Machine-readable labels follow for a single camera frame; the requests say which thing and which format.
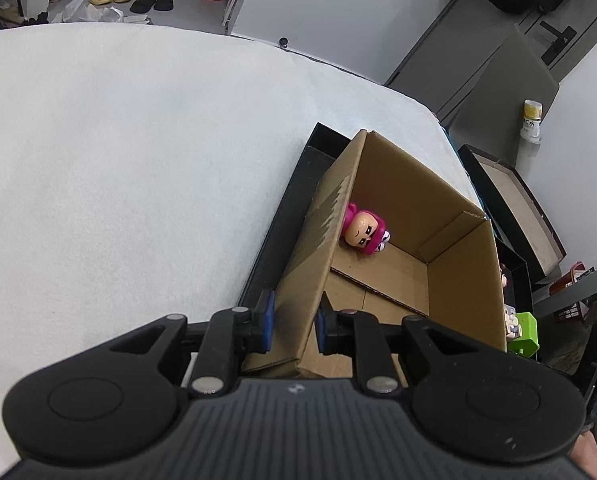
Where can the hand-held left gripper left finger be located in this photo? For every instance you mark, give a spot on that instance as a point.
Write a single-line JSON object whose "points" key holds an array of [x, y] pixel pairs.
{"points": [[266, 321]]}

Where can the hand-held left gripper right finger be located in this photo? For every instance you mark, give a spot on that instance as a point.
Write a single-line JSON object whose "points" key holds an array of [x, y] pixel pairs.
{"points": [[322, 331]]}

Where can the green toy block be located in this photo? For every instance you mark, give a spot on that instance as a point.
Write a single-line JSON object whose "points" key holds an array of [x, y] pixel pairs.
{"points": [[524, 332]]}

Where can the white and purple toy figure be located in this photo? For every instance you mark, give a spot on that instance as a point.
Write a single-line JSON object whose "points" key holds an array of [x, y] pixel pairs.
{"points": [[511, 321]]}

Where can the black shallow tray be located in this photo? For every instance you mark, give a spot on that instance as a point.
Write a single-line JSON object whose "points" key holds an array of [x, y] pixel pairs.
{"points": [[293, 200]]}

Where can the brown-haired toy figure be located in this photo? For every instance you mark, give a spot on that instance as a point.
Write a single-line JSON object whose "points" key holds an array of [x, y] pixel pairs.
{"points": [[503, 276]]}

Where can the brown cardboard box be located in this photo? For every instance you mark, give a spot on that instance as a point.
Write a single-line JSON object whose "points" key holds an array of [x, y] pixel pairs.
{"points": [[458, 280]]}

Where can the person's right forearm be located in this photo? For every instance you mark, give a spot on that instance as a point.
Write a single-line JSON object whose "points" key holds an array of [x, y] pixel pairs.
{"points": [[589, 457]]}

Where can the red plastic basket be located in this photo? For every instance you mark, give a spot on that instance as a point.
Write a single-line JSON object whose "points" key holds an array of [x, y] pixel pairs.
{"points": [[573, 295]]}

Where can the pink toy figure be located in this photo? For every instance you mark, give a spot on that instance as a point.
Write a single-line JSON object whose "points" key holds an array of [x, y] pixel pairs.
{"points": [[363, 230]]}

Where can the black-framed brown board box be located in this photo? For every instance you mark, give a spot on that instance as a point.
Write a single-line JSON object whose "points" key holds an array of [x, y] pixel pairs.
{"points": [[518, 205]]}

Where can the yellow-capped bottle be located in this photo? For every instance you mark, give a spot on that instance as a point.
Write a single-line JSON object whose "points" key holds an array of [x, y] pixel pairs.
{"points": [[532, 120]]}

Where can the black door stopper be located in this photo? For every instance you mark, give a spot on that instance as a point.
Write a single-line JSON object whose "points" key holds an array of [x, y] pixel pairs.
{"points": [[283, 42]]}

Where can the grey upholstered headboard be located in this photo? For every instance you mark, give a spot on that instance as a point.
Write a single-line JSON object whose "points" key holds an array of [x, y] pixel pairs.
{"points": [[503, 90]]}

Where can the black slipper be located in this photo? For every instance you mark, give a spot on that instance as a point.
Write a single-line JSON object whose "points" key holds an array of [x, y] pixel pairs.
{"points": [[164, 0], [142, 3]]}

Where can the white plastic bag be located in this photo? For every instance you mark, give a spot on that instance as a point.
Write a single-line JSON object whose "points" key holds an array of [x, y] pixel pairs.
{"points": [[81, 10]]}

